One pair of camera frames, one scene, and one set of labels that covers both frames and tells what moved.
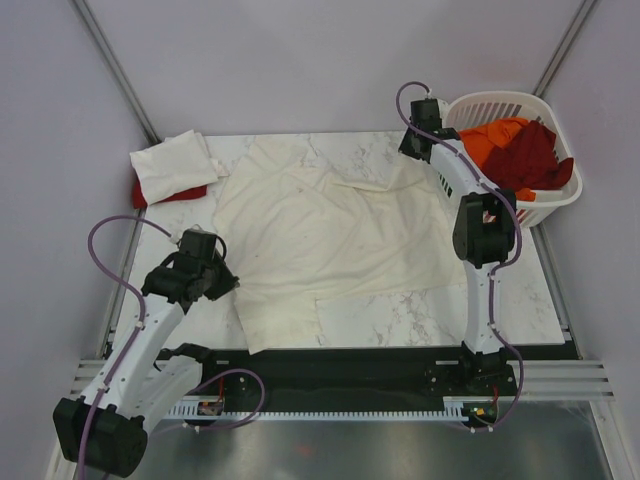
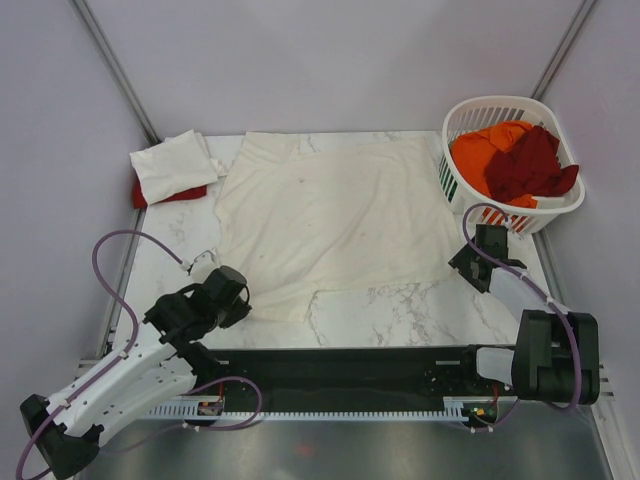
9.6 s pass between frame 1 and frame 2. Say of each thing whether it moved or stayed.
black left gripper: moved
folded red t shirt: stayed
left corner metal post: stayed
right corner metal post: stayed
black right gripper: moved
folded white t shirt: stayed
